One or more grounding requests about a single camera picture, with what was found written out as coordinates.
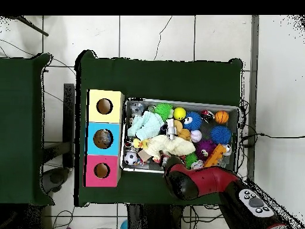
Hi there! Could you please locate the purple spiky ball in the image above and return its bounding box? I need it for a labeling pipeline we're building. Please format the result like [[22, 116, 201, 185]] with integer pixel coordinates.
[[196, 139, 217, 158]]

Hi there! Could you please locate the yellow ball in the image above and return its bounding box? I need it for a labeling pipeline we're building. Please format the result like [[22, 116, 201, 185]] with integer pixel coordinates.
[[173, 107, 187, 120]]

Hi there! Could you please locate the cream waffle cloth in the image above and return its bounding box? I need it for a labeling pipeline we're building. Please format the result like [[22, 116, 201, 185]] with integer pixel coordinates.
[[142, 135, 196, 160]]

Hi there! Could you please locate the black and white soccer ball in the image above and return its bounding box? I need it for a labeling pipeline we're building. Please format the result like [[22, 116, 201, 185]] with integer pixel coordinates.
[[123, 150, 139, 166]]

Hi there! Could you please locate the green cloth side table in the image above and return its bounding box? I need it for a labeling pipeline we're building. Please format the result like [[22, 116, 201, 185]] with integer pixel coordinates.
[[0, 53, 53, 207]]

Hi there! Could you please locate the large green spiky ball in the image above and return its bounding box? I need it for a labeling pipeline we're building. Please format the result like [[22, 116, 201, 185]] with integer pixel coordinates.
[[154, 102, 175, 121]]

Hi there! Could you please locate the orange basketball toy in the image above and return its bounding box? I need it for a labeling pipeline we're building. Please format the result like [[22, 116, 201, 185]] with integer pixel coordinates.
[[214, 110, 229, 125]]

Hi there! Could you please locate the dark green table cloth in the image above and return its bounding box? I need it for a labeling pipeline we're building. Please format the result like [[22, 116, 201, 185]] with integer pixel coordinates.
[[75, 49, 244, 211]]

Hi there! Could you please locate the grey stand base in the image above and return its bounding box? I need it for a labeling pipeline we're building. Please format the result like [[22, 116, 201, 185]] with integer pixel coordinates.
[[40, 166, 73, 194]]

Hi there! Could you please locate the blue spiky ball with eyes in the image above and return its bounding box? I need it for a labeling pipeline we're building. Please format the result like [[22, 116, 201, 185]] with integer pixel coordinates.
[[183, 111, 203, 131]]

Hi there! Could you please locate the white baseball toy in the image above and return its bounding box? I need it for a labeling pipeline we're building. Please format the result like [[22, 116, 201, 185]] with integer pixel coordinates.
[[190, 129, 203, 143]]

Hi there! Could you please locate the shallow clear mesh bin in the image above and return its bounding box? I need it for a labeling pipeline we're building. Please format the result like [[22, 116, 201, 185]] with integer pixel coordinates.
[[120, 98, 241, 180]]

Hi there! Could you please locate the black flat panel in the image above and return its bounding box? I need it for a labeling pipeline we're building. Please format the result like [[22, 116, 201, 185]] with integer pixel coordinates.
[[63, 83, 77, 169]]

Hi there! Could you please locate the light blue waffle cloth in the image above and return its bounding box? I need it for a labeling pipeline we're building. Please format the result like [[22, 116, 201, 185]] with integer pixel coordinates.
[[127, 111, 165, 141]]

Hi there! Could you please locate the dark thin rod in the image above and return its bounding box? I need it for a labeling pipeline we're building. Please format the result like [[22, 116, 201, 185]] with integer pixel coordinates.
[[13, 16, 50, 38]]

